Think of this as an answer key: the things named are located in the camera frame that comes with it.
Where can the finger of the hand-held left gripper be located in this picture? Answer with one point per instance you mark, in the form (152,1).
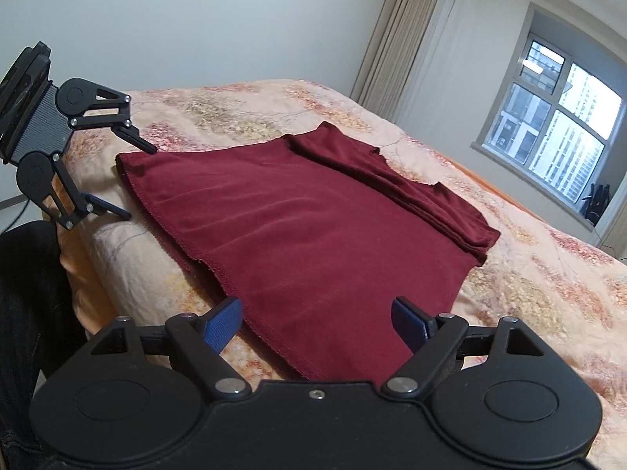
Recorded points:
(110,209)
(139,142)

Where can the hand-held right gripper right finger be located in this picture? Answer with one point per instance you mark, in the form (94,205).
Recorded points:
(409,323)

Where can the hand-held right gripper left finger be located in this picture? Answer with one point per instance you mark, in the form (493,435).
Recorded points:
(223,325)

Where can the dark red long-sleeve sweater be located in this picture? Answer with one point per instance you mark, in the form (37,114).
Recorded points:
(303,235)

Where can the person's dark pants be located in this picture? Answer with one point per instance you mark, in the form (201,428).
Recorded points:
(29,303)

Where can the floral beige blanket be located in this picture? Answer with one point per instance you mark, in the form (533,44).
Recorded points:
(539,303)

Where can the orange bed sheet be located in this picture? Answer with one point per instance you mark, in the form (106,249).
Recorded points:
(482,187)

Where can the black backpack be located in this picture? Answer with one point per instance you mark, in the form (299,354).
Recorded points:
(596,203)

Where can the beige curtain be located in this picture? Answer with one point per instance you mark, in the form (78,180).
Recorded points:
(406,44)
(618,225)

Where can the window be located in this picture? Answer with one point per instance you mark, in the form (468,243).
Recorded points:
(553,127)

